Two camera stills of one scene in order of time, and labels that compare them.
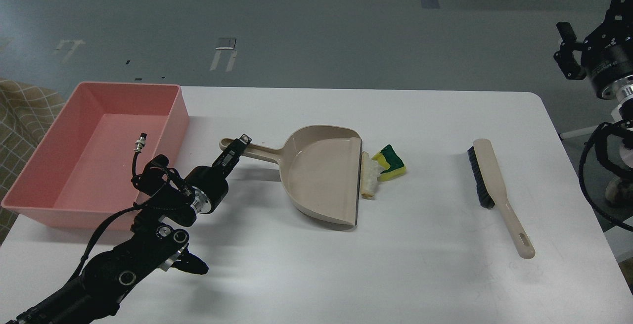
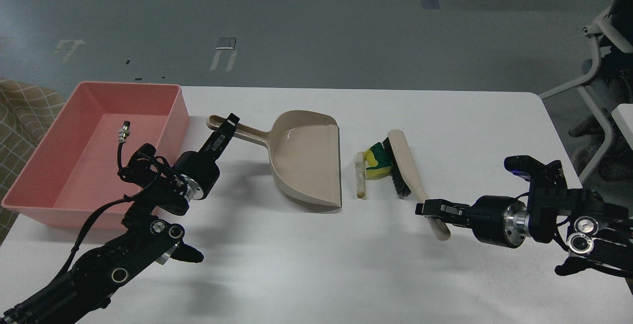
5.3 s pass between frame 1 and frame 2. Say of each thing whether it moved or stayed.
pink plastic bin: stayed
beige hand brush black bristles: moved
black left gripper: moved
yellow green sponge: moved
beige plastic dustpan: moved
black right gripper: moved
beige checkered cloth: stayed
